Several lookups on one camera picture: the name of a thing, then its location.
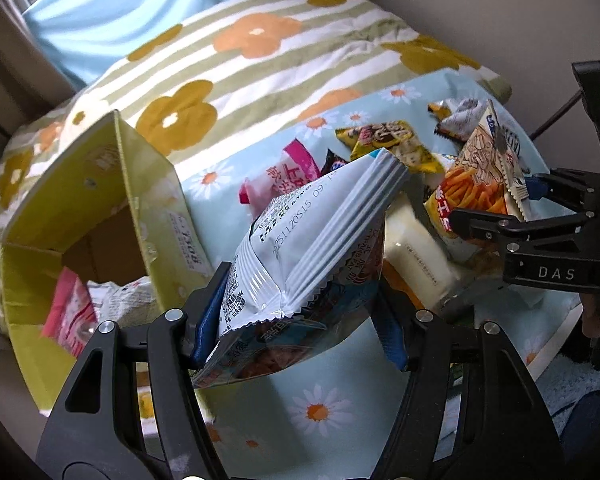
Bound white blue snack bag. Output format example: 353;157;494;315
190;147;411;391

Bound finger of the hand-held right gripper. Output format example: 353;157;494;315
450;207;597;262
522;167;600;212

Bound cream white snack packet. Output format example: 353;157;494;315
382;192;477;312

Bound floral striped pillow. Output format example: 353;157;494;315
0;0;512;331

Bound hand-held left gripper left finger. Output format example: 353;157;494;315
35;261;232;480

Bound person's right hand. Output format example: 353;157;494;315
582;291;600;339

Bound white printed snack packet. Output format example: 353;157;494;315
87;277;159;327

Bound dark blue pants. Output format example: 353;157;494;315
559;389;600;480

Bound pink white snack packet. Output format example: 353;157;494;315
40;267;99;359

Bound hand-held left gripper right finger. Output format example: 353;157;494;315
372;280;567;480

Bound silver yellow snack packet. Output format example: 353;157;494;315
427;97;487;139

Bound yellow-green cardboard box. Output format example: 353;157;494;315
0;110;216;436

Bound orange fries snack packet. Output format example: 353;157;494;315
424;100;529;262

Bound black cable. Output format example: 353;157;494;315
530;42;600;142

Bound light blue cloth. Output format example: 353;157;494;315
22;0;252;97

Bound light blue daisy sheet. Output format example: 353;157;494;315
130;70;583;480

